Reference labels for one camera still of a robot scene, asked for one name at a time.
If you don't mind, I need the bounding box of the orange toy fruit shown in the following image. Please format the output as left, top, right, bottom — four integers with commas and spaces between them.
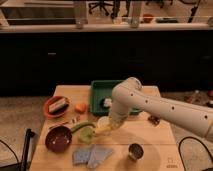
75, 103, 87, 113

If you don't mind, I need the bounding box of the small brown white toy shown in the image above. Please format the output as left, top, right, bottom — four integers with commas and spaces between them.
71, 116, 81, 123

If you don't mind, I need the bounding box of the yellow banana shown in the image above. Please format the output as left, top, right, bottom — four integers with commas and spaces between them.
94, 125, 112, 134

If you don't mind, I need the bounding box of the white object in bin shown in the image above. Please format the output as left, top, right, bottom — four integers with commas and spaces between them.
103, 98, 112, 108

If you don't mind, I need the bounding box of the office chair base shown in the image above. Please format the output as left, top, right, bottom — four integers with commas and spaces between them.
88, 0, 110, 16

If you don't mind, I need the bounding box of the green plastic bin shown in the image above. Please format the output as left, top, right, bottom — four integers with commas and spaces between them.
89, 79, 142, 117

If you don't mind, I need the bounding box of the green toy vegetable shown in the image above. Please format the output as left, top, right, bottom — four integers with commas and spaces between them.
70, 121, 95, 133

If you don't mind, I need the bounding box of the dark red bowl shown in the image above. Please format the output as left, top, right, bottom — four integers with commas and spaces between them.
45, 126, 72, 153

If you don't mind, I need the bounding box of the black table clamp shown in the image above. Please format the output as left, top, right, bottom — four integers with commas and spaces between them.
148, 116, 160, 126

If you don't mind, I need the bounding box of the metal can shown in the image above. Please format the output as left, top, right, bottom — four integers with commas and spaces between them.
128, 143, 144, 161

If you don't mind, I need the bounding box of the black cable right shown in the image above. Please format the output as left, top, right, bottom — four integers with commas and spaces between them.
177, 135, 213, 171

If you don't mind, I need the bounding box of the blue grey cloth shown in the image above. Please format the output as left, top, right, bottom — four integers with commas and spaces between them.
72, 145, 114, 169

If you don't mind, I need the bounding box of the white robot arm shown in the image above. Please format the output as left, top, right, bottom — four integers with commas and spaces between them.
109, 77, 213, 143

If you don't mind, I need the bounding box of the orange bowl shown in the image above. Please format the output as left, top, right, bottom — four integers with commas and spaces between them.
43, 96, 70, 119

